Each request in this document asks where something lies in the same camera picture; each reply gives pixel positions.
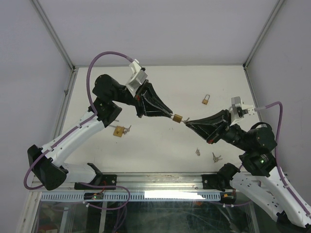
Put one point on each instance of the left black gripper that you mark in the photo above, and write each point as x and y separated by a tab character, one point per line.
147	102

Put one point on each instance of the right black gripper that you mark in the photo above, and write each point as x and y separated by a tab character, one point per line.
211	127

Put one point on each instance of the large brass padlock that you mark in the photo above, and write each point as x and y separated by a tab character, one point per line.
118	130

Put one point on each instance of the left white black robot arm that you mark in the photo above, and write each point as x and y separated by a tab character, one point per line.
48	162

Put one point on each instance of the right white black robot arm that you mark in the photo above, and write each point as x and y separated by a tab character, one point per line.
259	145

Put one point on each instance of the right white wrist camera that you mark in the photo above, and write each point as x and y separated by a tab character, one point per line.
238	110

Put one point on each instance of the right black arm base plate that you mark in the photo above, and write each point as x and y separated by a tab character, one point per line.
214	181

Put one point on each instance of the aluminium front rail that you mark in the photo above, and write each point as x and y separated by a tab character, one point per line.
131	181

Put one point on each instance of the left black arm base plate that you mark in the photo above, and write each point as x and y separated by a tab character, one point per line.
99	182

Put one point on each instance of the slotted grey cable duct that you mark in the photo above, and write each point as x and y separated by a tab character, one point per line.
133	196

